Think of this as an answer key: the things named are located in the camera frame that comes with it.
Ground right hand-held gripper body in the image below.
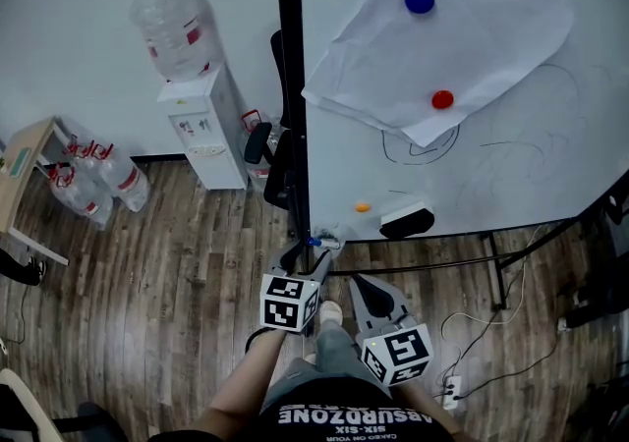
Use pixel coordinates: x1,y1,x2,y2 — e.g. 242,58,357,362
357,314,435,387

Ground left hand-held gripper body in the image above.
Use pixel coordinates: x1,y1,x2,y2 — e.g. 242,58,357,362
259,266,323,333

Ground person's right forearm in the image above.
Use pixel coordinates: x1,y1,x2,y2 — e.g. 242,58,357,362
392,378,463,442

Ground person's left forearm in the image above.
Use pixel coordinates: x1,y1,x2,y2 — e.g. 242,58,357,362
196,329,289,442

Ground black whiteboard eraser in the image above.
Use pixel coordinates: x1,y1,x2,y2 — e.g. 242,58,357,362
378,199,436,241

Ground whiteboard with black stand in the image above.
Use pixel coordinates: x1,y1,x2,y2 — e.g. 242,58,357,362
273,0,629,311

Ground person's white shoe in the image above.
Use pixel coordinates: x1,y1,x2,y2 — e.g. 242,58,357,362
318,301,344,328

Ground person's grey trousers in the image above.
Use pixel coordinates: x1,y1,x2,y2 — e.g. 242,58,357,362
262,319,389,412

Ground white power strip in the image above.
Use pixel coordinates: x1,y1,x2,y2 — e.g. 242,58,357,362
441,374,464,411

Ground black office chair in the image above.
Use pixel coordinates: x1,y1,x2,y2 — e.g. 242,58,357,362
244,29,306,210

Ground person's black printed shirt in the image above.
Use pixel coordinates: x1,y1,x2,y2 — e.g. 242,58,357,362
250,378,446,442

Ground clear plastic water bottle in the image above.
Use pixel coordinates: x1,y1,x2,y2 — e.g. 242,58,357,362
63,134,95,171
48,167,114,230
97,144,151,213
130,0,225,83
81,142,119,179
239,109,284,191

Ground white water dispenser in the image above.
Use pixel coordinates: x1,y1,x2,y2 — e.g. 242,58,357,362
156,64,250,192

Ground black stool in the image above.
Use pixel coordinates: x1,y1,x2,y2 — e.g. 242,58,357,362
53,400,129,442

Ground white paper sheets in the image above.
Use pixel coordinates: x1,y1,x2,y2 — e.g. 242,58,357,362
301,0,575,149

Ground beige round table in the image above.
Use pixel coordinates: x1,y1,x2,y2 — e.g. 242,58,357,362
0,368,65,442

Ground light wooden desk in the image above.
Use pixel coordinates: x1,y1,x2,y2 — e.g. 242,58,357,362
0,115,70,267

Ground green flat board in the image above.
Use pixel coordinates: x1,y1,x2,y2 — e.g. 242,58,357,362
8,146,33,180

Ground white cable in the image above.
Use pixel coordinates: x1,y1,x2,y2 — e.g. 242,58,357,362
439,223,549,382

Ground black cable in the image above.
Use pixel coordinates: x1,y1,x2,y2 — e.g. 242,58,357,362
451,326,561,402

